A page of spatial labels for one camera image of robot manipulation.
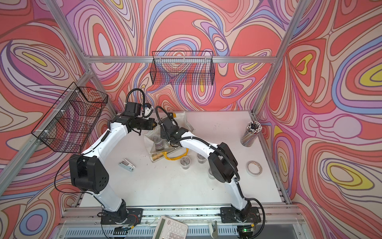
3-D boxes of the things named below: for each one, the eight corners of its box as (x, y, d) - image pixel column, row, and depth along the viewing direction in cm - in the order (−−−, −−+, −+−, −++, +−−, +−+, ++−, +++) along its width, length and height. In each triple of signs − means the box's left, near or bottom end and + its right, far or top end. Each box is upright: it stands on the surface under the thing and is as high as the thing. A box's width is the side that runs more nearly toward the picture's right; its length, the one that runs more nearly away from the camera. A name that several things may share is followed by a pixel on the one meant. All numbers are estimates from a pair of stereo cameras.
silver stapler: (119, 166, 92) (117, 164, 90) (125, 159, 96) (124, 157, 94) (131, 173, 90) (130, 171, 88) (137, 165, 93) (136, 163, 91)
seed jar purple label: (180, 169, 90) (179, 165, 86) (180, 159, 94) (180, 156, 90) (190, 169, 90) (190, 165, 86) (190, 159, 94) (190, 156, 90)
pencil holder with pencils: (242, 146, 101) (249, 131, 87) (239, 136, 106) (246, 120, 93) (254, 146, 101) (263, 131, 87) (251, 136, 106) (259, 120, 93)
